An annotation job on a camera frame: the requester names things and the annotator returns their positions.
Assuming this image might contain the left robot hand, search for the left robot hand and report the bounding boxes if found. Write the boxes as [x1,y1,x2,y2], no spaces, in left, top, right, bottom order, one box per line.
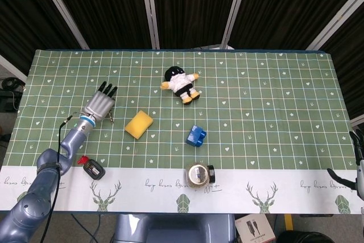
[83,81,118,121]

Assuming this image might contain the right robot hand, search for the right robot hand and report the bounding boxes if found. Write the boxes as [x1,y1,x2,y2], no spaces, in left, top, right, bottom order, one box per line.
[326,129,364,200]

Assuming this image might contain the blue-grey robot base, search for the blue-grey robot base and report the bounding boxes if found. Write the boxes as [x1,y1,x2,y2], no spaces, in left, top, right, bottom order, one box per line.
[113,213,237,243]

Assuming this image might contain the yellow sponge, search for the yellow sponge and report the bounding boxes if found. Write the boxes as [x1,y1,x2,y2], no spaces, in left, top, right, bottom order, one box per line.
[124,110,154,141]

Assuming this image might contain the black bottle red cap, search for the black bottle red cap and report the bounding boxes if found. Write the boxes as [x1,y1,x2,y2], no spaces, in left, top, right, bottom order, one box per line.
[77,155,106,181]

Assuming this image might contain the plush doll white shirt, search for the plush doll white shirt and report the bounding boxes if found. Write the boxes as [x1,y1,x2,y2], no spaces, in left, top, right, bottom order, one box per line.
[160,65,201,105]

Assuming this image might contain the black round bin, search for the black round bin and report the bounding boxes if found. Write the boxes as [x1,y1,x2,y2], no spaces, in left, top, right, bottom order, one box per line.
[276,230,338,243]

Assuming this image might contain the black equipment on floor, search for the black equipment on floor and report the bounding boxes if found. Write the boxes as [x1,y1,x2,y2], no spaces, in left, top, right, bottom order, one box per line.
[0,77,26,113]

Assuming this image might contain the green grid tablecloth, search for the green grid tablecloth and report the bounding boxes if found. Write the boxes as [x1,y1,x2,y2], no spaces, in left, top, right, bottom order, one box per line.
[0,49,362,215]

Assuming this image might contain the blue toy building brick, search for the blue toy building brick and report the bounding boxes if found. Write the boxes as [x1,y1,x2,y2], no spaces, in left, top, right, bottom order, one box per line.
[185,125,208,148]

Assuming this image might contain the black folding screen panels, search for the black folding screen panels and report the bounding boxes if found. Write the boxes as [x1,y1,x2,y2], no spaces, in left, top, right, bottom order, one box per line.
[0,0,364,118]

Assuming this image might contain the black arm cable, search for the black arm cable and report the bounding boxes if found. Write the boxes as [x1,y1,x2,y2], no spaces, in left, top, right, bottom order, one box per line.
[38,111,86,243]

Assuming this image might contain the white cable product box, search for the white cable product box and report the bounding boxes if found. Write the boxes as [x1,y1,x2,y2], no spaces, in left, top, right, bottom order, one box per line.
[235,213,276,242]

